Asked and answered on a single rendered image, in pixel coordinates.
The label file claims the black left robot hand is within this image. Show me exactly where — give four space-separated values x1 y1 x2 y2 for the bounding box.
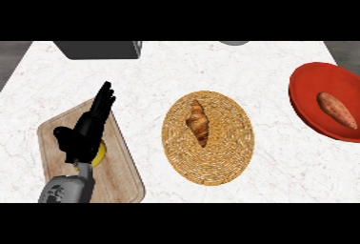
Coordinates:
51 81 116 165

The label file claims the red bowl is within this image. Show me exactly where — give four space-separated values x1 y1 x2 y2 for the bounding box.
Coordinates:
285 62 360 144

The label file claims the orange sweet potato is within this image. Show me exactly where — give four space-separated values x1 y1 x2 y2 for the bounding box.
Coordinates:
314 91 358 131

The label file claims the yellow round fruit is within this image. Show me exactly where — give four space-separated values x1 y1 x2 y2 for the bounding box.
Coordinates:
73 140 107 172

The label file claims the pale wooden cutting board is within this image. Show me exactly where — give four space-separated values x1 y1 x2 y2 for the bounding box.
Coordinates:
36 98 145 204

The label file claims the brown croissant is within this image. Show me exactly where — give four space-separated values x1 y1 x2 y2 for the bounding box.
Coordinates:
184 98 210 149

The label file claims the dark grey box appliance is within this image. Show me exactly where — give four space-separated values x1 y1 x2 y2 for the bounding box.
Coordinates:
51 40 142 61

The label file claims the grey round object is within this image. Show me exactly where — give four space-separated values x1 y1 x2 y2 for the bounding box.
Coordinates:
218 40 250 47

